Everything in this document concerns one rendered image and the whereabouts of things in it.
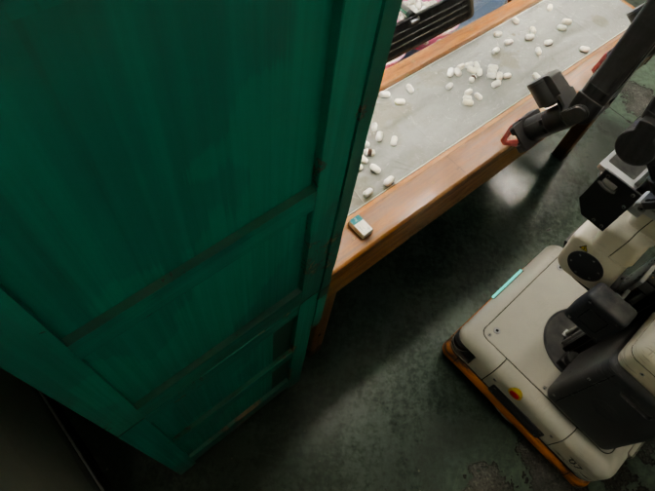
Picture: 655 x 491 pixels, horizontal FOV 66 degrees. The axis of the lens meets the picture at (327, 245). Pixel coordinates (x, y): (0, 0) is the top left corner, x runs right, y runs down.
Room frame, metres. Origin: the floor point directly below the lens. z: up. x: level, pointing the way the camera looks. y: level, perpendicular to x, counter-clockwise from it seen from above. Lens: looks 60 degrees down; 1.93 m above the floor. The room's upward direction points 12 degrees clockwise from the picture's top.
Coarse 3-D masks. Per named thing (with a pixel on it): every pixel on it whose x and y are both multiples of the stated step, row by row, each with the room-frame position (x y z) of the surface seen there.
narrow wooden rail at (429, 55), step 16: (528, 0) 1.92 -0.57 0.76; (496, 16) 1.78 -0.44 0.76; (512, 16) 1.82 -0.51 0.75; (464, 32) 1.65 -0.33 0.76; (480, 32) 1.67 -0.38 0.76; (432, 48) 1.53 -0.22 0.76; (448, 48) 1.54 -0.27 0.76; (400, 64) 1.41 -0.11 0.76; (416, 64) 1.43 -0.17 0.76; (384, 80) 1.32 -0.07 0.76; (400, 80) 1.36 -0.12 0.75
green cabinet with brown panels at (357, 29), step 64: (0, 0) 0.23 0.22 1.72; (64, 0) 0.26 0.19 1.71; (128, 0) 0.30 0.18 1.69; (192, 0) 0.34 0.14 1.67; (256, 0) 0.39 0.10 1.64; (320, 0) 0.45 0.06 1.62; (384, 0) 0.50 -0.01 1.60; (0, 64) 0.23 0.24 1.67; (64, 64) 0.26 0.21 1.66; (128, 64) 0.29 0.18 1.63; (192, 64) 0.33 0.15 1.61; (256, 64) 0.39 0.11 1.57; (320, 64) 0.45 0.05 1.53; (384, 64) 0.51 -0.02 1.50; (0, 128) 0.21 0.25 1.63; (64, 128) 0.24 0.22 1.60; (128, 128) 0.28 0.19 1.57; (192, 128) 0.32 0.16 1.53; (256, 128) 0.38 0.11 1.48; (320, 128) 0.46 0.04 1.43; (0, 192) 0.19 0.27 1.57; (64, 192) 0.22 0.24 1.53; (128, 192) 0.26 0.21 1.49; (192, 192) 0.31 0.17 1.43; (256, 192) 0.38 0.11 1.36; (320, 192) 0.46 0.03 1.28; (0, 256) 0.16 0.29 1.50; (64, 256) 0.20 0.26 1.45; (128, 256) 0.24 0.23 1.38; (192, 256) 0.30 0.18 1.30; (256, 256) 0.38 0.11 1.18; (320, 256) 0.48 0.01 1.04; (0, 320) 0.13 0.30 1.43; (64, 320) 0.17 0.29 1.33; (128, 320) 0.20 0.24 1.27; (192, 320) 0.27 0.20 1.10; (256, 320) 0.37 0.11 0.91; (64, 384) 0.12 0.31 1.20; (128, 384) 0.17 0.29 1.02
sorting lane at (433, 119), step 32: (544, 0) 1.98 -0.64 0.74; (576, 0) 2.03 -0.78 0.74; (608, 0) 2.07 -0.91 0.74; (512, 32) 1.74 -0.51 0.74; (544, 32) 1.78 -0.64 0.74; (576, 32) 1.82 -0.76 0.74; (608, 32) 1.86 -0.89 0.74; (448, 64) 1.49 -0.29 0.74; (480, 64) 1.52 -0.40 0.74; (512, 64) 1.56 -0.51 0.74; (544, 64) 1.60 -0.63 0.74; (416, 96) 1.30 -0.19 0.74; (448, 96) 1.33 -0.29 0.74; (512, 96) 1.40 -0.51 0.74; (384, 128) 1.14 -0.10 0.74; (416, 128) 1.17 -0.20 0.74; (448, 128) 1.19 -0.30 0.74; (384, 160) 1.01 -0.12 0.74; (416, 160) 1.04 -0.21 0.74
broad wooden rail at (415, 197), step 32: (576, 64) 1.62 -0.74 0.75; (640, 64) 1.89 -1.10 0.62; (480, 128) 1.22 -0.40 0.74; (448, 160) 1.04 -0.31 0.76; (480, 160) 1.07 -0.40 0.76; (512, 160) 1.24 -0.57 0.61; (384, 192) 0.89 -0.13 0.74; (416, 192) 0.90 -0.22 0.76; (448, 192) 0.93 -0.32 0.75; (384, 224) 0.76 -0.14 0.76; (416, 224) 0.85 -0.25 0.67; (352, 256) 0.64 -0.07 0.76; (384, 256) 0.77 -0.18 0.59
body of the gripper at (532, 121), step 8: (536, 112) 0.95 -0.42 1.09; (520, 120) 0.92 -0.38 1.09; (528, 120) 0.90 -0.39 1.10; (536, 120) 0.89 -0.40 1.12; (512, 128) 0.88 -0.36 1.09; (520, 128) 0.89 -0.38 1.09; (528, 128) 0.89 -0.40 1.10; (536, 128) 0.88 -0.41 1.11; (544, 128) 0.87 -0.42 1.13; (520, 136) 0.87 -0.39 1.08; (528, 136) 0.88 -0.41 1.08; (536, 136) 0.87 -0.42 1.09; (544, 136) 0.87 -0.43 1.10; (520, 144) 0.86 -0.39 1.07; (528, 144) 0.87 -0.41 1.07
